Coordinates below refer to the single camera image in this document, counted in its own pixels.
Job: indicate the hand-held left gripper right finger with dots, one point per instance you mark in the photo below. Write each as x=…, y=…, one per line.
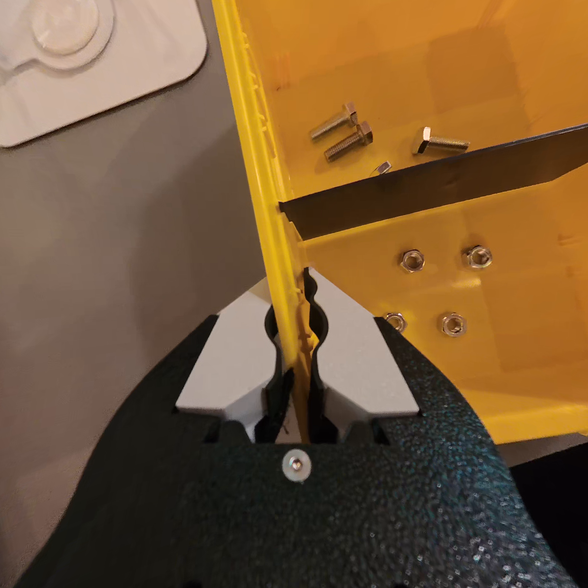
x=363, y=367

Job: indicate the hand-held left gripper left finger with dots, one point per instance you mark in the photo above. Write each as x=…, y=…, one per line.
x=225, y=367

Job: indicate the yellow plastic bin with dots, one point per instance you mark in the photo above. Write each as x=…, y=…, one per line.
x=367, y=46

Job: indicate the steel hex nut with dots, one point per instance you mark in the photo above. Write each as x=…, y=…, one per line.
x=404, y=264
x=400, y=324
x=443, y=328
x=468, y=262

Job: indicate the black bin divider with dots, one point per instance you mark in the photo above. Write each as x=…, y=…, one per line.
x=413, y=193

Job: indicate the white plastic blister tray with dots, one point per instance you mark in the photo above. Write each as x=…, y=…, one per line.
x=151, y=59

